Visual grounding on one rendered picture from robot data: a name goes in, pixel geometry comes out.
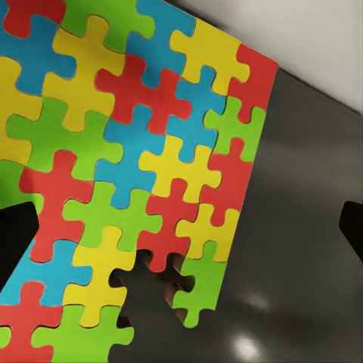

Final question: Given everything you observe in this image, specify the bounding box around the jigsaw puzzle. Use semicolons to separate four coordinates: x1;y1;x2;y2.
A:
0;0;279;363

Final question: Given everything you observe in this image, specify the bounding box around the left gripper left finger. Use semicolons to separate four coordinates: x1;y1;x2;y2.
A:
0;201;39;292

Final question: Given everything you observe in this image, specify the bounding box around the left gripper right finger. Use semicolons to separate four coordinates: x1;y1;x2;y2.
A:
339;200;363;262

